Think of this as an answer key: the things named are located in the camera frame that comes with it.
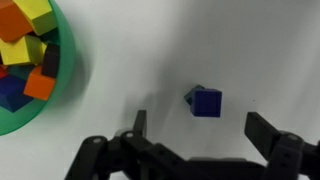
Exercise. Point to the yellow block middle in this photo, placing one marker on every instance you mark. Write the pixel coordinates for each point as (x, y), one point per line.
(26, 50)

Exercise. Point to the small dark green block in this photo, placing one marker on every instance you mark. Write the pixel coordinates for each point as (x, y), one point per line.
(188, 96)

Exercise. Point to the orange block right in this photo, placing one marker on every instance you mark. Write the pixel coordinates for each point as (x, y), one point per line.
(39, 86)

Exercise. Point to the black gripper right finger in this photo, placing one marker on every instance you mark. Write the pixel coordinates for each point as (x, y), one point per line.
(288, 156)

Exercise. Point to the blue wooden block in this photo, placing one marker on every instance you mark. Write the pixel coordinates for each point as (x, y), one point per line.
(206, 103)

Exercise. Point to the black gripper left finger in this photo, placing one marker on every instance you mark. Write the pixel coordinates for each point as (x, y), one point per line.
(129, 152)

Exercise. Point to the orange block top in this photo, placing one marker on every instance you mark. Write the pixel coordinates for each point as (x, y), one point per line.
(13, 24)

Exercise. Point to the orange block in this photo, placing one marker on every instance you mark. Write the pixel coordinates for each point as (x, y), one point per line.
(39, 86)
(13, 24)

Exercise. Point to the black block right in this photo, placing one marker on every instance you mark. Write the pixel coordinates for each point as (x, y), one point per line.
(51, 61)

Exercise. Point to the green plastic bowl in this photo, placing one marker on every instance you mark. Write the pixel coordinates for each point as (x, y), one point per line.
(10, 122)

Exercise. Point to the dark teal block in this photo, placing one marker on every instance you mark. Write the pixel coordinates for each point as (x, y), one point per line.
(21, 71)

